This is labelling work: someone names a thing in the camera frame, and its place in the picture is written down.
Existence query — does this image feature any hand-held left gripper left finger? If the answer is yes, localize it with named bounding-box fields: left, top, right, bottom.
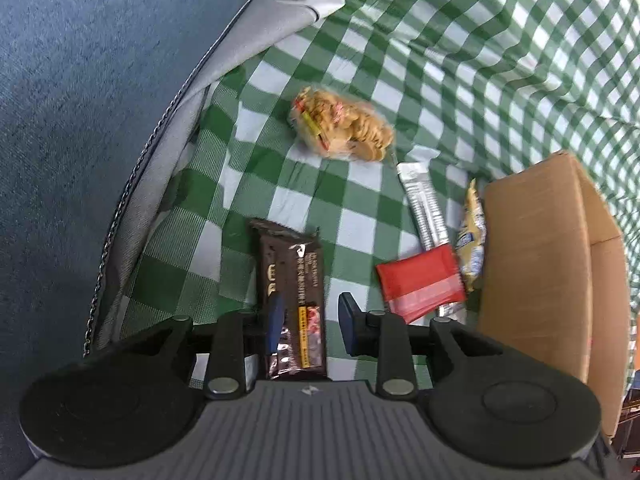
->
left=122, top=292, right=286, bottom=401

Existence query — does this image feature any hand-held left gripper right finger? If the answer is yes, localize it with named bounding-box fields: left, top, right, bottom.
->
left=338, top=291, right=502, bottom=401

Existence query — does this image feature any brown chocolate bar packet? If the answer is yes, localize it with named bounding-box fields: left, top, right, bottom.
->
left=249, top=218, right=328, bottom=381

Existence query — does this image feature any red snack packet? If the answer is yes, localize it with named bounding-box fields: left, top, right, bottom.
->
left=375, top=246, right=468, bottom=325

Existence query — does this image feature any silver snack bar packet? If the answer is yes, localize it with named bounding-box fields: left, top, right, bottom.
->
left=396, top=160, right=468, bottom=320

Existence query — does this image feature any yellow snack packet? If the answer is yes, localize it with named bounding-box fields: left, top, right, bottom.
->
left=454, top=178, right=488, bottom=295

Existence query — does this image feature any brown cardboard box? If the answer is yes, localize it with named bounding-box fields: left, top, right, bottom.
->
left=475, top=151, right=632, bottom=443

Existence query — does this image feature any clear bag of cookies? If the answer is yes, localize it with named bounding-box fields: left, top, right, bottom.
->
left=289, top=86, right=396, bottom=163

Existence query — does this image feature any green checkered tablecloth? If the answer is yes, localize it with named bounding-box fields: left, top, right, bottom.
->
left=92, top=0, right=640, bottom=396

